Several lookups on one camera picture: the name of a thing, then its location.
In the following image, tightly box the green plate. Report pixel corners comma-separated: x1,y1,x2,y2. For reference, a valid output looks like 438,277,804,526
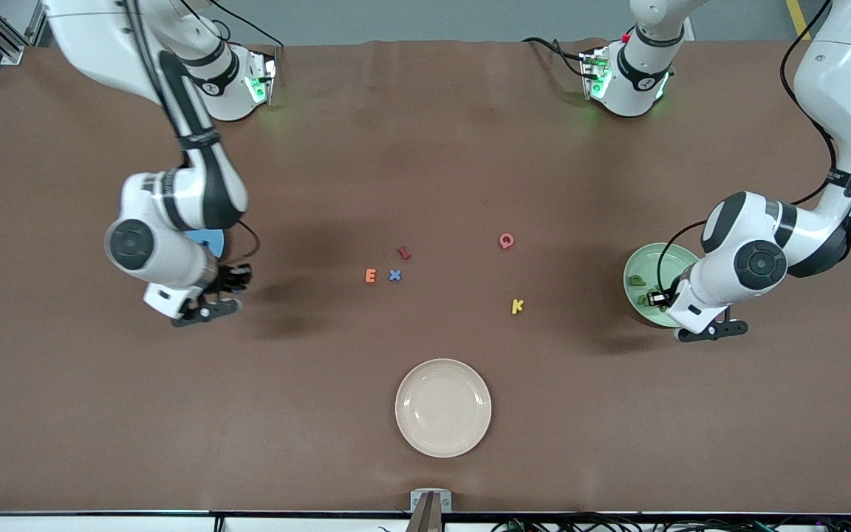
623,242,701,328

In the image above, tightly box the blue plate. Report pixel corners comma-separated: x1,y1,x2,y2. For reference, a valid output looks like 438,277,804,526
184,228,226,261

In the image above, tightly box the beige plate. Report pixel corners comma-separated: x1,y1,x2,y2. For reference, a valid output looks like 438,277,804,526
394,358,493,459

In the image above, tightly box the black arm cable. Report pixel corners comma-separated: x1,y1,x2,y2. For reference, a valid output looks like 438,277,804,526
126,0,260,263
658,0,840,296

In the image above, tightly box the metal base connector bracket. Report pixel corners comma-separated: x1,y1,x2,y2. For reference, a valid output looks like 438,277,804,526
579,48,612,100
245,48,278,106

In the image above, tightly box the black base cable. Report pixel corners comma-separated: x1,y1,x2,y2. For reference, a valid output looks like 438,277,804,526
520,35,590,81
182,0,286,49

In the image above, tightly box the brown table mat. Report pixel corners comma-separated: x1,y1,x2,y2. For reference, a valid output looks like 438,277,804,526
0,38,851,514

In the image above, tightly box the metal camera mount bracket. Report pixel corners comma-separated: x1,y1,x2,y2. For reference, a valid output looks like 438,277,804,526
405,488,454,532

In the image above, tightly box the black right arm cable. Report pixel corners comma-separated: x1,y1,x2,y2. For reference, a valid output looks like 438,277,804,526
126,0,260,263

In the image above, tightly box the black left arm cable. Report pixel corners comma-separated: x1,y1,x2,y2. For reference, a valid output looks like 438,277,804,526
658,0,840,296

